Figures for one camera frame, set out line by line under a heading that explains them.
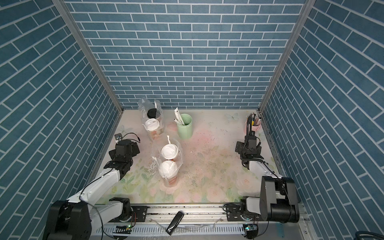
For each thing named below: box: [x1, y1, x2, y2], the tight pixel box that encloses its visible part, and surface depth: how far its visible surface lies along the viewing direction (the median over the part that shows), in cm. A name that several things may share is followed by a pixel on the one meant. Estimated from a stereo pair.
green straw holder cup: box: [176, 113, 193, 140], surface depth 100 cm
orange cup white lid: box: [145, 118, 161, 140], surface depth 91 cm
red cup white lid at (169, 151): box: [161, 143, 179, 160], surface depth 79 cm
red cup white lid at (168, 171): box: [159, 160, 178, 188], surface depth 70 cm
